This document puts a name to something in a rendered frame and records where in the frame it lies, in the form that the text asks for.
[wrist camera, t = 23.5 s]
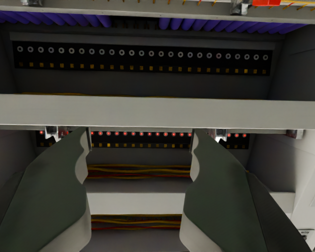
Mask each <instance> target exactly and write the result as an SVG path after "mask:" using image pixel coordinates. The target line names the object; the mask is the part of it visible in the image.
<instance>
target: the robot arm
mask: <svg viewBox="0 0 315 252"><path fill-rule="evenodd" d="M89 151H92V140H91V129H90V127H86V126H81V127H78V128H77V129H75V130H74V131H72V132H71V133H69V134H68V135H66V136H65V137H63V138H62V139H60V140H59V141H57V142H56V143H54V144H53V145H52V146H50V147H49V148H47V149H46V150H45V151H44V152H42V153H41V154H40V155H39V156H38V157H37V158H36V159H35V160H34V161H32V162H31V163H30V164H29V166H28V167H27V168H26V169H25V170H24V171H20V172H15V173H14V174H13V175H12V176H11V177H10V178H9V179H8V180H7V181H6V182H5V183H4V184H3V185H2V186H1V187H0V252H79V251H80V250H81V249H83V248H84V247H85V246H86V245H87V244H88V243H89V241H90V239H91V236H92V230H91V213H90V207H89V202H88V197H87V191H86V188H85V186H84V185H82V184H83V182H84V180H85V179H86V177H87V176H88V169H87V163H86V156H87V155H88V153H89ZM189 152H191V153H192V155H193V156H192V163H191V169H190V177H191V178H192V180H193V183H192V184H190V185H189V186H188V187H187V188H186V191H185V198H184V205H183V212H182V218H181V225H180V232H179V238H180V240H181V242H182V243H183V245H184V246H185V247H186V248H187V249H188V250H189V251H182V252H312V250H311V249H310V247H309V245H308V244H307V242H306V241H305V239H304V238H303V236H302V235H301V234H300V232H299V231H298V229H297V228H296V227H295V226H294V224H293V223H292V222H291V220H290V219H289V218H288V217H287V215H286V214H285V213H284V211H283V210H282V209H281V208H280V206H279V205H278V204H277V202H276V201H275V200H274V199H273V197H272V196H271V195H270V193H269V192H268V191H267V190H266V188H265V187H264V186H263V184H262V183H261V182H260V181H259V179H258V178H257V177H256V176H255V174H254V173H248V172H247V171H246V170H245V168H244V167H243V166H242V164H241V163H240V162H239V161H238V160H237V159H236V158H235V157H234V156H233V155H232V154H231V153H230V152H229V151H228V150H227V149H226V148H224V147H223V146H222V145H221V144H219V143H218V142H217V141H216V140H215V139H213V138H212V137H211V136H210V135H208V134H207V133H206V132H205V131H203V130H202V129H200V128H196V129H192V134H191V141H190V148H189Z"/></svg>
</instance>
